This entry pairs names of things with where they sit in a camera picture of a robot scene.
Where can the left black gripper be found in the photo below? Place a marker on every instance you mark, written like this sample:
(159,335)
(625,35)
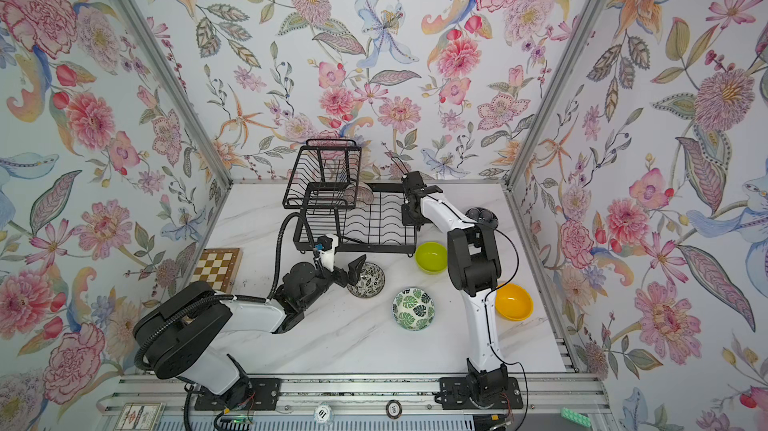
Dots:
(351,278)

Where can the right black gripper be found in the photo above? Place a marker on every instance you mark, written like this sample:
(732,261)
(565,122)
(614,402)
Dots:
(407,219)

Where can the black white patterned bowl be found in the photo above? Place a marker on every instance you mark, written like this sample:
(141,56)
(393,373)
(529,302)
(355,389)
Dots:
(371,282)

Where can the black wire dish rack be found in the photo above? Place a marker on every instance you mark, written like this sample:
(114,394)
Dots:
(323,168)

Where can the pink striped bowl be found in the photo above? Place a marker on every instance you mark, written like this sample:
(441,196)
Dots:
(359,195)

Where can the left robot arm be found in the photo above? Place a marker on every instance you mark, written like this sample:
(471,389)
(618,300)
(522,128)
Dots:
(176,340)

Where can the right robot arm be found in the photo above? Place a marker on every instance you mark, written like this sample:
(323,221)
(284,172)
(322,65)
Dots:
(474,269)

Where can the green leaf pattern bowl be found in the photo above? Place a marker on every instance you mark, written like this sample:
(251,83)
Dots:
(413,309)

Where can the lime green bowl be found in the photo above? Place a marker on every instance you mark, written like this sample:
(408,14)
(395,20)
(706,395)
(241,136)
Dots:
(431,258)

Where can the dark blue grey bowl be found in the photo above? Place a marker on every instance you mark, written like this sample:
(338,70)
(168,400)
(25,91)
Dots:
(483,216)

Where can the wooden chessboard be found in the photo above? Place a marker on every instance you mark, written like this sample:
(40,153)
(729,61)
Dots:
(218,267)

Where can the yellow bowl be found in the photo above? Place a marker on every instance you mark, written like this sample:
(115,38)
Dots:
(514,303)

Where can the green connector block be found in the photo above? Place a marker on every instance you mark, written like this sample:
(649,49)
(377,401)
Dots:
(576,418)

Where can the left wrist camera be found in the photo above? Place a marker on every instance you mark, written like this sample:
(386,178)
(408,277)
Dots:
(326,246)

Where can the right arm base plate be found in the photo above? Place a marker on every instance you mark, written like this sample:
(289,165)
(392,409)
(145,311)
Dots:
(455,393)

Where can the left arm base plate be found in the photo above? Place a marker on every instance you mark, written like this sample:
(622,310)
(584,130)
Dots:
(256,394)

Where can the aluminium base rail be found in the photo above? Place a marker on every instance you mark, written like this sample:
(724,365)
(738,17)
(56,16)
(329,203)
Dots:
(543,393)

